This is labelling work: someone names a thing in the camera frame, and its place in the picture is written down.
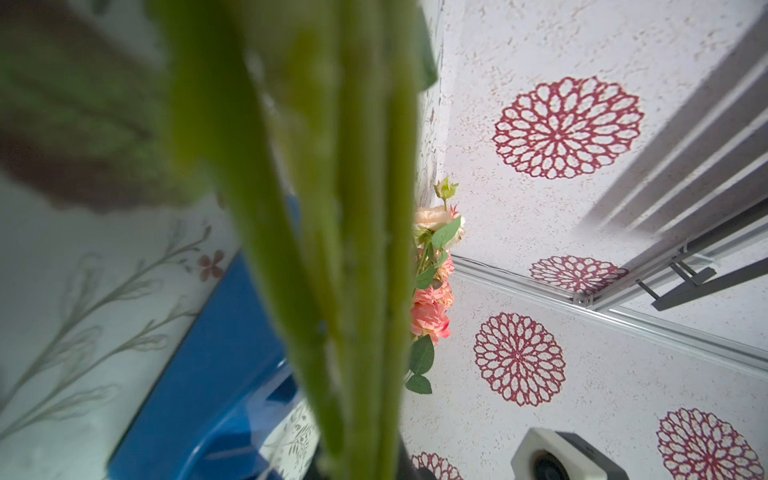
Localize pink rose bouquet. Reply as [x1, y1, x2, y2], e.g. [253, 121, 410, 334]
[404, 177, 465, 395]

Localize mixed pastel flower bouquet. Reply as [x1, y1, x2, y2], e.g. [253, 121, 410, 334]
[1, 1, 423, 479]

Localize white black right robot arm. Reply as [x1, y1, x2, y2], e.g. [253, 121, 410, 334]
[510, 427, 629, 480]

